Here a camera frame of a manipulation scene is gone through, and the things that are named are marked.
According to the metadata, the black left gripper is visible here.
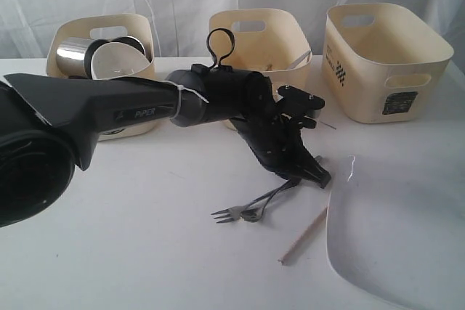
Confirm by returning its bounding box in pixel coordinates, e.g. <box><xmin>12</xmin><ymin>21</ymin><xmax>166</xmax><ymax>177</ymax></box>
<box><xmin>232</xmin><ymin>115</ymin><xmax>331</xmax><ymax>189</ymax></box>

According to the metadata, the light wooden chopstick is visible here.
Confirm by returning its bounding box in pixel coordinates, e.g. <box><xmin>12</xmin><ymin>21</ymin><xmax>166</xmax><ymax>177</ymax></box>
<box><xmin>278</xmin><ymin>206</ymin><xmax>328</xmax><ymax>266</ymax></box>

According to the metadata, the stainless steel spoon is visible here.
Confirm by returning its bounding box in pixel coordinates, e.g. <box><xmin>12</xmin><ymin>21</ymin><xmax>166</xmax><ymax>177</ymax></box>
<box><xmin>240</xmin><ymin>178</ymin><xmax>302</xmax><ymax>223</ymax></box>

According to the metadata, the stainless steel fork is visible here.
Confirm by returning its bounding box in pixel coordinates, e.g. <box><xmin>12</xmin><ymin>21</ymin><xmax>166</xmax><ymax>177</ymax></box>
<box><xmin>211</xmin><ymin>190</ymin><xmax>272</xmax><ymax>224</ymax></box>

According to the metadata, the stainless steel table knife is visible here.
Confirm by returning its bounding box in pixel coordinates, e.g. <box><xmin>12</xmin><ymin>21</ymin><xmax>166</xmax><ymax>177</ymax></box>
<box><xmin>287</xmin><ymin>49</ymin><xmax>312</xmax><ymax>70</ymax></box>

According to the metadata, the stainless steel bowl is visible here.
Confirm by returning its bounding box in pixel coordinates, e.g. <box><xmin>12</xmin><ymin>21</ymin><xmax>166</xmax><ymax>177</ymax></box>
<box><xmin>111</xmin><ymin>36</ymin><xmax>146</xmax><ymax>57</ymax></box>

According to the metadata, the white plastic bowl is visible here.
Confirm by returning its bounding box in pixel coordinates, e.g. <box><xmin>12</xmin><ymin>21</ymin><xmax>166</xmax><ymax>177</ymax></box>
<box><xmin>91</xmin><ymin>42</ymin><xmax>149</xmax><ymax>80</ymax></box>

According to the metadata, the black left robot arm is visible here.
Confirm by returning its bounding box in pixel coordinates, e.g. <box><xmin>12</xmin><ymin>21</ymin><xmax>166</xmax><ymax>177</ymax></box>
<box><xmin>1</xmin><ymin>57</ymin><xmax>331</xmax><ymax>226</ymax></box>

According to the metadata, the small thin pin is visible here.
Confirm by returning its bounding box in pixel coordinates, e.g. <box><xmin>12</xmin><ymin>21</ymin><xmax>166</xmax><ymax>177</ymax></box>
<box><xmin>320</xmin><ymin>121</ymin><xmax>337</xmax><ymax>130</ymax></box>

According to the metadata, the white square plate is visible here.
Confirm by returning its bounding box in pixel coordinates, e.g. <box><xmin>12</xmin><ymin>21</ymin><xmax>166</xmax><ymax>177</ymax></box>
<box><xmin>326</xmin><ymin>155</ymin><xmax>464</xmax><ymax>309</ymax></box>

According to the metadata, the cream bin with square mark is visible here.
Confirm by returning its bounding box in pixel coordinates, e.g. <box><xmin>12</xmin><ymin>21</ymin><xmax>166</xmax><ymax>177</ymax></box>
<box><xmin>322</xmin><ymin>3</ymin><xmax>454</xmax><ymax>124</ymax></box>

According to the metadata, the cream bin with triangle mark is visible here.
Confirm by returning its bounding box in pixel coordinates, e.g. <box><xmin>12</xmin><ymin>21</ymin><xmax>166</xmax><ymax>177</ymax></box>
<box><xmin>208</xmin><ymin>7</ymin><xmax>313</xmax><ymax>131</ymax></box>

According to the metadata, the cream bin with circle mark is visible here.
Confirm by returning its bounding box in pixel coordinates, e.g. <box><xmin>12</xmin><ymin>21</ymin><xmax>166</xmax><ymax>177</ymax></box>
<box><xmin>46</xmin><ymin>13</ymin><xmax>157</xmax><ymax>143</ymax></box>

